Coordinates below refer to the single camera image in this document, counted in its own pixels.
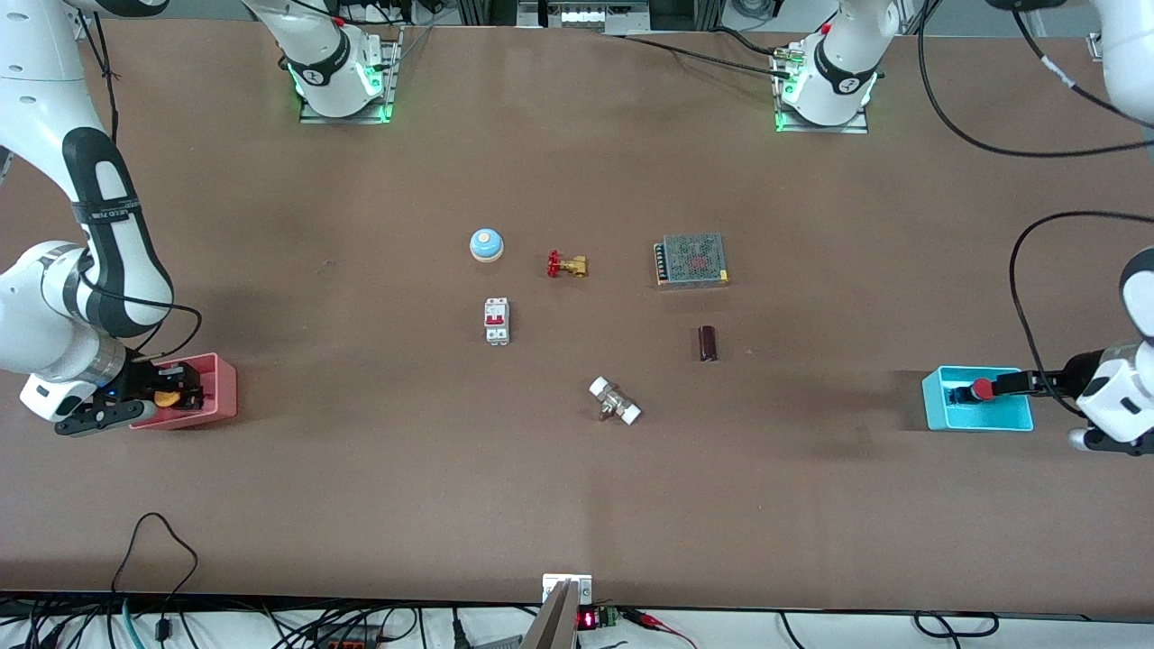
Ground pink plastic box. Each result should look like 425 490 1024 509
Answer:
129 352 238 431

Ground cyan plastic box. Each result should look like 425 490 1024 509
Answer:
921 365 1035 434

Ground metal mesh power supply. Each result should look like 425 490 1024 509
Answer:
654 233 730 289

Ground metal fitting white ends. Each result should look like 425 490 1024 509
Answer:
588 376 643 426

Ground red clip lead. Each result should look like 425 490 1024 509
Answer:
622 608 701 649

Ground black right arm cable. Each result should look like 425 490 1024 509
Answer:
79 11 205 363

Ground thin black looped cable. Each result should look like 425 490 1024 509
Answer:
110 512 200 643

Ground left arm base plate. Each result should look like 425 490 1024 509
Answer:
773 50 870 135

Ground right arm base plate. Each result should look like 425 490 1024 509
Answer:
299 27 403 125

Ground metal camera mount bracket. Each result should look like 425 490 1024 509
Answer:
520 573 594 649

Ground black cable to base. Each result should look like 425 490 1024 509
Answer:
620 32 796 80

